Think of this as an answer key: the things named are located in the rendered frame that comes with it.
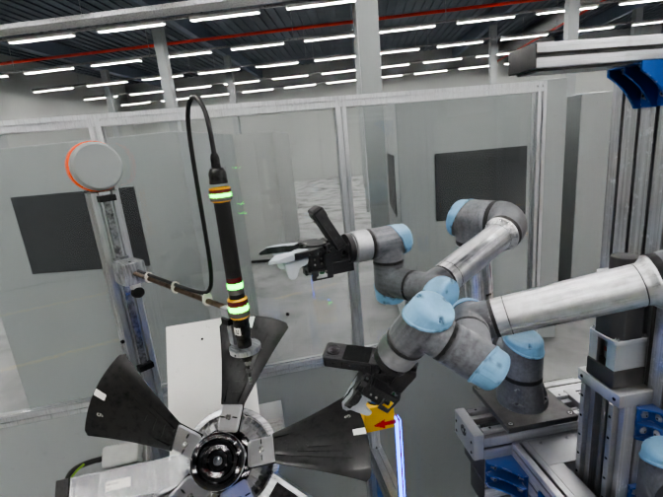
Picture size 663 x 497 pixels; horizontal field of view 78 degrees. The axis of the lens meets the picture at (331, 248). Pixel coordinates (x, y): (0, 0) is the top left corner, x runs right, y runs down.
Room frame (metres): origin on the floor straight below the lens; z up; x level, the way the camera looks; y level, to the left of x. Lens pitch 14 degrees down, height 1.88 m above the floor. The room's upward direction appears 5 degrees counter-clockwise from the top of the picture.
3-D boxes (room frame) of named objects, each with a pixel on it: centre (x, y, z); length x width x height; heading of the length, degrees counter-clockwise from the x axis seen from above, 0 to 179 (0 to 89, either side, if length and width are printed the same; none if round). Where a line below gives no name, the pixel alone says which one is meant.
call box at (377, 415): (1.19, -0.09, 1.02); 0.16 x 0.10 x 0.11; 10
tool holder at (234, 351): (0.84, 0.22, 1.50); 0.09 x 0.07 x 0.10; 45
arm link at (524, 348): (1.13, -0.55, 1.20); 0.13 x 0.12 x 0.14; 37
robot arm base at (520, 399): (1.12, -0.56, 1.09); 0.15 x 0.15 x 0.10
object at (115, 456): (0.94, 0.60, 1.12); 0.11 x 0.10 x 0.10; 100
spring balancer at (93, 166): (1.34, 0.73, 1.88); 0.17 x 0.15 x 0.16; 100
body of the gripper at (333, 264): (0.91, 0.01, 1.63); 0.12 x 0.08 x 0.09; 110
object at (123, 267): (1.27, 0.66, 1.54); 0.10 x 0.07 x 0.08; 45
